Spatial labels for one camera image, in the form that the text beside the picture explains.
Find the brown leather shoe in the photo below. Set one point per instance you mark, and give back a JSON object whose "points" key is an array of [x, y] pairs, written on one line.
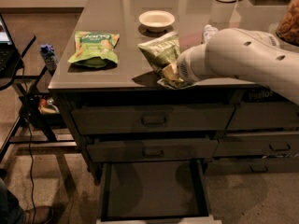
{"points": [[38, 215]]}

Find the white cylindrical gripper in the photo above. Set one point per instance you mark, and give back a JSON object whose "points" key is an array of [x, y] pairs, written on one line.
{"points": [[186, 66]]}

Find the blue jeans leg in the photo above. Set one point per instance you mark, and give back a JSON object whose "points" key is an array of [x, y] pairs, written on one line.
{"points": [[10, 210]]}

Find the white paper bowl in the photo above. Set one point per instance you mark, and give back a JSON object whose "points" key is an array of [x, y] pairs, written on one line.
{"points": [[156, 20]]}

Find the colourful items under desk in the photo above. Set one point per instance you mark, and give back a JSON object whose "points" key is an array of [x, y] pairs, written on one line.
{"points": [[47, 106]]}

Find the bottom right drawer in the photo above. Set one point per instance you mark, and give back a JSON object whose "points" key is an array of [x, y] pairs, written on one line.
{"points": [[252, 166]]}

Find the light green snack bag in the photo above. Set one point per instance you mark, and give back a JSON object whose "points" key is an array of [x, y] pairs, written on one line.
{"points": [[94, 49]]}

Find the top right drawer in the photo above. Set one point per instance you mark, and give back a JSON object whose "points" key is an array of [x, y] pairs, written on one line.
{"points": [[251, 116]]}

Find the middle right drawer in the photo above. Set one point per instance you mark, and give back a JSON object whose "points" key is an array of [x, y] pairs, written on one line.
{"points": [[261, 144]]}

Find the top left drawer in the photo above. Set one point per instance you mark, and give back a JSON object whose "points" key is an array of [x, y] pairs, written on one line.
{"points": [[151, 118]]}

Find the dark cabinet counter unit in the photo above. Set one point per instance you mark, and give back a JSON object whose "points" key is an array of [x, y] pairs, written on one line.
{"points": [[132, 82]]}

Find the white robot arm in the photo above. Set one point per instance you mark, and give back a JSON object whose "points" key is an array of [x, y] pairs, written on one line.
{"points": [[252, 56]]}

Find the green jalapeno chip bag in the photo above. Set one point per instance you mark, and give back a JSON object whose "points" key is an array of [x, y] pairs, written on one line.
{"points": [[160, 52]]}

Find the blue cap water bottle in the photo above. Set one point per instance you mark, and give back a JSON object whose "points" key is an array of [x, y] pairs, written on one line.
{"points": [[49, 56]]}

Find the black laptop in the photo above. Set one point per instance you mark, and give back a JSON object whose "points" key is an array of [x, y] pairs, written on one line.
{"points": [[8, 51]]}

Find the middle left drawer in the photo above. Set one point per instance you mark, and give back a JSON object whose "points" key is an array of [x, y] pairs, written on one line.
{"points": [[152, 149]]}

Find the open bottom drawer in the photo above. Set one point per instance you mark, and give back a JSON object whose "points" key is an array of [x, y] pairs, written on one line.
{"points": [[154, 192]]}

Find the black side desk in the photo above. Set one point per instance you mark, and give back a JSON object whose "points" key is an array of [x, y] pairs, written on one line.
{"points": [[31, 126]]}

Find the white plastic bottle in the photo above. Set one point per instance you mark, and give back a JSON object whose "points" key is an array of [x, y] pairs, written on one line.
{"points": [[208, 32]]}

